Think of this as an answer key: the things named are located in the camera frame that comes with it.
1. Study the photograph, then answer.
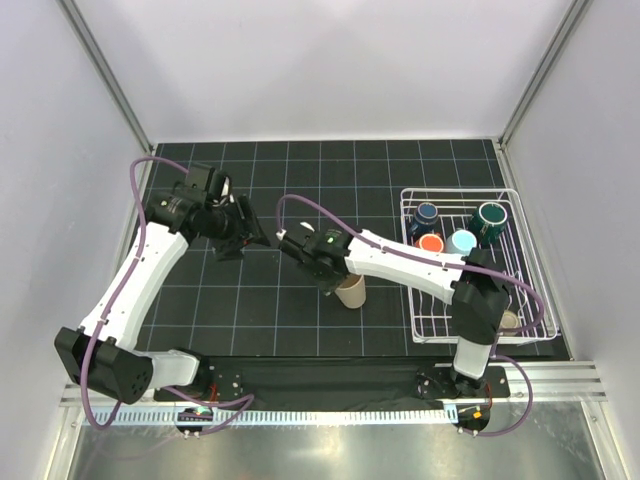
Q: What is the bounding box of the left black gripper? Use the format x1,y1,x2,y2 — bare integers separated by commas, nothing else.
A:
205,195,269,261

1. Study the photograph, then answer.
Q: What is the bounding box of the tall beige cup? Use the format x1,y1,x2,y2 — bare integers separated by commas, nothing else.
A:
335,274,366,309

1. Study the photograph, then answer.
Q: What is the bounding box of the orange mug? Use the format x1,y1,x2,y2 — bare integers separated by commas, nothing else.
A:
415,233,445,253

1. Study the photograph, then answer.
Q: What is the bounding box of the dark blue mug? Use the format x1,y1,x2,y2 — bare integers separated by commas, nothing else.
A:
408,202,439,242

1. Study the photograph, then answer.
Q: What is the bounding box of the light blue mug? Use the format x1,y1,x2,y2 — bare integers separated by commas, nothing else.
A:
445,229,478,256

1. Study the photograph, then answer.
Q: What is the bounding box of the dark green mug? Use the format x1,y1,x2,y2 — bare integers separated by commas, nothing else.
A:
468,202,508,247

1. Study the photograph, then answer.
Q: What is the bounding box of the small grey-beige mug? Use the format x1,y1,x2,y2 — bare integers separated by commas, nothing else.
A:
499,310,521,335

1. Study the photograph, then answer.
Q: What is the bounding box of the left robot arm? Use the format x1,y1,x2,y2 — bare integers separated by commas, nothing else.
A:
54,165,269,405

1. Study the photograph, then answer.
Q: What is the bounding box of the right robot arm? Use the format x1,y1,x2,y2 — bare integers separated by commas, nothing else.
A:
277,223,510,396

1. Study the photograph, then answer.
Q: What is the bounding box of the black grid mat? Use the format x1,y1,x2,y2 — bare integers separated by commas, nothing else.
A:
136,139,504,358

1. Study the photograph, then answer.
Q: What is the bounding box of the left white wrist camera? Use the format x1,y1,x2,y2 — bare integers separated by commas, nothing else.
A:
220,176,232,201

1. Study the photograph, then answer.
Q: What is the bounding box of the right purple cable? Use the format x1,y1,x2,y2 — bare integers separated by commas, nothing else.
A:
275,194,546,440

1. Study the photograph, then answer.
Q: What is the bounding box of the white slotted cable duct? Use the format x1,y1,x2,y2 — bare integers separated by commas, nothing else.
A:
112,405,458,428

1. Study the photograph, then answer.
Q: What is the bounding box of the white wire dish rack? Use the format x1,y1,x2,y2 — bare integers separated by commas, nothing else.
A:
398,187,560,346

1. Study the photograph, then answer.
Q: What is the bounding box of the left aluminium frame post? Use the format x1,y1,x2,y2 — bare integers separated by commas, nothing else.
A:
56,0,154,153

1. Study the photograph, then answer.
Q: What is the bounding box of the aluminium frame post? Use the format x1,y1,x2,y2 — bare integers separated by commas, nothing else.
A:
56,0,154,153
497,0,592,150

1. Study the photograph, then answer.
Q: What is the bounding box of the right aluminium frame post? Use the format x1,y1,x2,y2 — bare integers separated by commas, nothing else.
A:
497,0,592,150

